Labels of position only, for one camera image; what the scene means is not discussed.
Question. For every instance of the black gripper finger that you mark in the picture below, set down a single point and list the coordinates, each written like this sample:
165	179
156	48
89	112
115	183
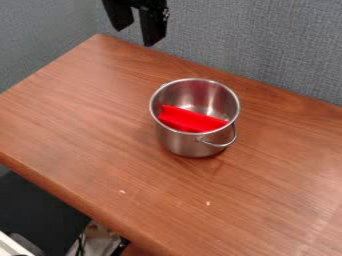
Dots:
119	13
153	18

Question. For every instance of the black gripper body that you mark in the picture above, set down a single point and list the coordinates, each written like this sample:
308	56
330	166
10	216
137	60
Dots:
141	2

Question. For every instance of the red rectangular block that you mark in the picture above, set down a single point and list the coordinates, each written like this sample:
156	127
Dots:
188	121

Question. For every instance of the stainless steel pot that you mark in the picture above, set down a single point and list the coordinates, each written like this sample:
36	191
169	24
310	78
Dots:
203	96

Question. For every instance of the white object at corner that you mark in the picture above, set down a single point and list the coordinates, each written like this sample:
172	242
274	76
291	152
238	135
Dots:
10	248

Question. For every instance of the grey table leg bracket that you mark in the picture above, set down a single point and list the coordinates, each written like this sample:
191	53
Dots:
97	241

